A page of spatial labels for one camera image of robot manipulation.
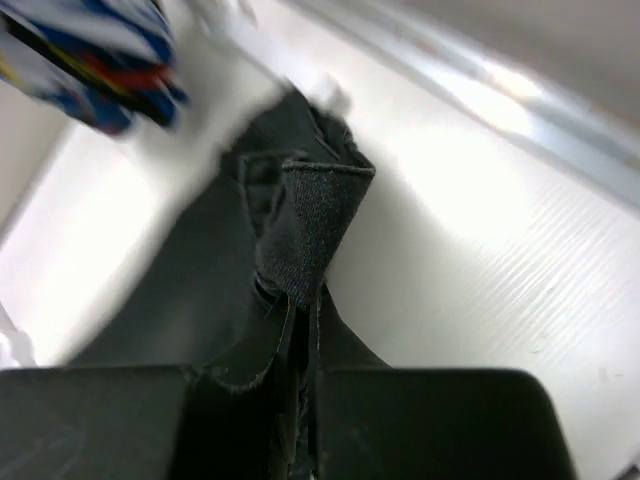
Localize silver white clothes rack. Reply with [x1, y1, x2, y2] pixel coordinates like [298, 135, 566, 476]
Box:
[187, 1, 350, 114]

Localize blue patterned garment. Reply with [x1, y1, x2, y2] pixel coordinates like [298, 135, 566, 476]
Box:
[1, 1, 188, 136]

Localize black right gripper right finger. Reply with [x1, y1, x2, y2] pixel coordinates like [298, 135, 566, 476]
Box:
[308, 289, 576, 479]

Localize black denim trousers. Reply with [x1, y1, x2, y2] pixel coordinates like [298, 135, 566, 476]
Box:
[69, 89, 396, 396]

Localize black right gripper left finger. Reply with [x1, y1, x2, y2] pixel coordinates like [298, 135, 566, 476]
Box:
[1, 297, 299, 479]

